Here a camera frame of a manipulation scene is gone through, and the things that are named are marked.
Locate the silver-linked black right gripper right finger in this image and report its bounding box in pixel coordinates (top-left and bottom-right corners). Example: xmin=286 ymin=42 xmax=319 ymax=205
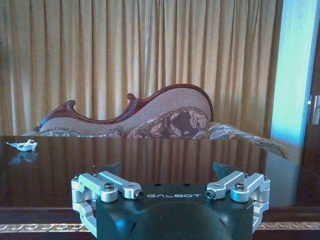
xmin=204 ymin=161 xmax=271 ymax=230

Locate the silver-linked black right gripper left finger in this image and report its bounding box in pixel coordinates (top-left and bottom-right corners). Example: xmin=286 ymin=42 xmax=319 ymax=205
xmin=71 ymin=161 xmax=145 ymax=228

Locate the crumpled white paper trash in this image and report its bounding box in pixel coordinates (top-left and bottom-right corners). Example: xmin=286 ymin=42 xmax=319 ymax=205
xmin=5 ymin=139 xmax=39 ymax=152

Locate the grey floral cushion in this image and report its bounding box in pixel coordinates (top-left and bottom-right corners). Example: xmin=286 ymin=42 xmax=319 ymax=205
xmin=39 ymin=125 xmax=126 ymax=139

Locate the dark wooden door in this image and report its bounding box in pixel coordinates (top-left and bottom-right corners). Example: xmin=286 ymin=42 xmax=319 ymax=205
xmin=302 ymin=14 xmax=320 ymax=176

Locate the brown floral fringed cushion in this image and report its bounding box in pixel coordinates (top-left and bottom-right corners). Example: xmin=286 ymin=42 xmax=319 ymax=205
xmin=126 ymin=106 xmax=210 ymax=140

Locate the carved wooden chaise sofa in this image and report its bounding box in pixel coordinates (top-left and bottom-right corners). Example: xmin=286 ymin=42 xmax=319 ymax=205
xmin=32 ymin=84 xmax=290 ymax=161

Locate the beige pleated curtain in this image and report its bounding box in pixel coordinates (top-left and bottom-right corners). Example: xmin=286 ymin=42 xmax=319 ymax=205
xmin=0 ymin=0 xmax=284 ymax=138

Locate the silver door handle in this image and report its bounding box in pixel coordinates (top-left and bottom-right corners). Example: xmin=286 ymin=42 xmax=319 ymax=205
xmin=307 ymin=95 xmax=320 ymax=124

